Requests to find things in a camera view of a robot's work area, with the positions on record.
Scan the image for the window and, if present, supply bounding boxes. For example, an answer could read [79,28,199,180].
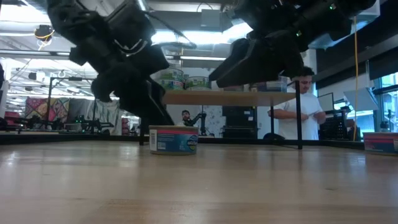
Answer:
[371,73,398,132]

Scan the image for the grey hanging cloth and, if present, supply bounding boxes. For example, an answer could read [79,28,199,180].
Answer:
[68,99,122,131]

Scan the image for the white patterned poster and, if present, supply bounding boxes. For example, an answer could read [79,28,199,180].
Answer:
[206,105,223,136]

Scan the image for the black metal frame stand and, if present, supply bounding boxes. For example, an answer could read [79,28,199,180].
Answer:
[46,76,100,125]

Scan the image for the pink salmon can blue label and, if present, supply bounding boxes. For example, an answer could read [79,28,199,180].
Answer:
[253,77,289,93]
[363,131,398,156]

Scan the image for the black computer monitor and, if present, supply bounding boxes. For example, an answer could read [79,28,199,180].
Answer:
[222,106,258,128]

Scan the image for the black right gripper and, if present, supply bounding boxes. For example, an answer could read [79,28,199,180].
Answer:
[208,29,312,88]

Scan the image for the black dome object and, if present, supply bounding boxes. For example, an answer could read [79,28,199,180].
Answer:
[262,132,286,141]

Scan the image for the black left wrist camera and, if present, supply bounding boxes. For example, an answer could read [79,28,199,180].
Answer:
[136,44,171,76]

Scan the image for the grey ceiling box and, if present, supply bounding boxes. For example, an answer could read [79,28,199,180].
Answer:
[200,8,225,32]

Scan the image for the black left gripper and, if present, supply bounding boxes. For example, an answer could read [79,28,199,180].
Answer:
[68,34,175,126]

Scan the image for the black cabinet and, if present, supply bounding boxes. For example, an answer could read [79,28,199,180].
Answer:
[221,126,259,140]

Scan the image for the colourful patterned quilt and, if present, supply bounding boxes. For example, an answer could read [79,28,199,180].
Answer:
[24,96,71,124]

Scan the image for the ceiling cable coil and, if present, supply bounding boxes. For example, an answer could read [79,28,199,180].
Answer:
[33,24,55,50]

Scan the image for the white partition panel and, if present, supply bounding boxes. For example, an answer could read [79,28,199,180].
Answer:
[317,92,335,113]

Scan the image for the person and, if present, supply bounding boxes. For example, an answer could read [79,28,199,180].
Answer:
[267,65,327,141]
[178,109,200,127]

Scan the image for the wooden shelf black metal frame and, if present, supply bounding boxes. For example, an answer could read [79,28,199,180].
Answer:
[139,77,304,151]

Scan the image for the black wire cart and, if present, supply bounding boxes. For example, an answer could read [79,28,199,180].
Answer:
[320,106,353,141]

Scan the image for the white tilted board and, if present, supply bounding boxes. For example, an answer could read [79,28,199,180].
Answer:
[343,87,381,113]

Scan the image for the long ceiling strip light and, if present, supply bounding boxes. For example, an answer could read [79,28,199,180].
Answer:
[164,55,228,63]

